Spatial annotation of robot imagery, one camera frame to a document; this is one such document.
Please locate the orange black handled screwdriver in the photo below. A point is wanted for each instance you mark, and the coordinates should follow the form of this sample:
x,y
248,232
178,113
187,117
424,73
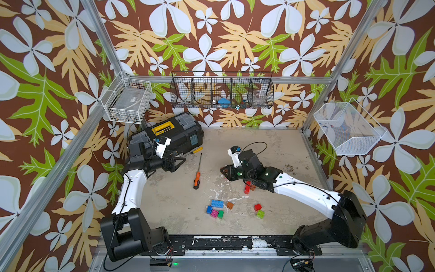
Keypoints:
x,y
197,179

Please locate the white wire basket right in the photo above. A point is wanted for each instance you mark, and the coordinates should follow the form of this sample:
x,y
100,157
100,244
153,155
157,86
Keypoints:
x,y
349,127

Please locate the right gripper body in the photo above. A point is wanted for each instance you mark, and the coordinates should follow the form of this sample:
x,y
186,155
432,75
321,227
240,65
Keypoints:
x,y
250,177

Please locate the lime green lego brick front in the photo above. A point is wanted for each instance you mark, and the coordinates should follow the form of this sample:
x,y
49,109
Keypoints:
x,y
260,214

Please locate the red long lego brick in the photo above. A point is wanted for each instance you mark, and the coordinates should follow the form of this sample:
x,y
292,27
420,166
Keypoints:
x,y
247,187

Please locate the light blue long lego brick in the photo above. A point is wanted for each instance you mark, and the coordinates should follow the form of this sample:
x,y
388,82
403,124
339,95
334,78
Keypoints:
x,y
217,204

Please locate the black wire basket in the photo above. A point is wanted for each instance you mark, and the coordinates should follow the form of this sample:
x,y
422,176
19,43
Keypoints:
x,y
203,89

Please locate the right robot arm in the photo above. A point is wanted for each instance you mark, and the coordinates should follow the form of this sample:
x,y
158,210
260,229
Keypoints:
x,y
345,219

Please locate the black deli toolbox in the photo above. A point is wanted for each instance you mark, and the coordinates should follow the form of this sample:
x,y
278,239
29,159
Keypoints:
x,y
185,132

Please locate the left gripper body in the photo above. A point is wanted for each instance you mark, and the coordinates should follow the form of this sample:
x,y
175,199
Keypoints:
x,y
165,165

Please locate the white wire basket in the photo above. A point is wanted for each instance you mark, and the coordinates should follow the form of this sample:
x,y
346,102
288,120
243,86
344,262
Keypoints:
x,y
126,99
349,127

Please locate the dark green lego brick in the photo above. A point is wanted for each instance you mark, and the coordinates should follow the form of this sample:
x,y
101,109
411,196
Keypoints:
x,y
220,214

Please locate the blue object in basket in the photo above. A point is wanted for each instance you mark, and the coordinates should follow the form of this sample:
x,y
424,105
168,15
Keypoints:
x,y
224,103

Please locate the small yellow handled screwdriver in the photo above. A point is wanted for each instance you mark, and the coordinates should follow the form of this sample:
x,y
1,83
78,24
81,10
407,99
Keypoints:
x,y
197,150

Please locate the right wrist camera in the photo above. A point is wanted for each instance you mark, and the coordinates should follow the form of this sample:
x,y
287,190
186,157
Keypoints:
x,y
234,153

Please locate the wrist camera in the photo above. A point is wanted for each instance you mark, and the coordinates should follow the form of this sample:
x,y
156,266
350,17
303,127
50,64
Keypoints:
x,y
234,153
161,143

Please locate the magenta lego brick front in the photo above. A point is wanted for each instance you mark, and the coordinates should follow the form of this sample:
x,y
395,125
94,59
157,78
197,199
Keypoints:
x,y
214,213

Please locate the white wire basket left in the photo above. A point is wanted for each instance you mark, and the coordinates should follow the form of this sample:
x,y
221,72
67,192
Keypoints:
x,y
126,99

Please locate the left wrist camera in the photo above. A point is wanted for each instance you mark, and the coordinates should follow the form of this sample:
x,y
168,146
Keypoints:
x,y
161,143

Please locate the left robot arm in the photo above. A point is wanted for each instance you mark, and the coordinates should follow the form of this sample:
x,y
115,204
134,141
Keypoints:
x,y
126,232

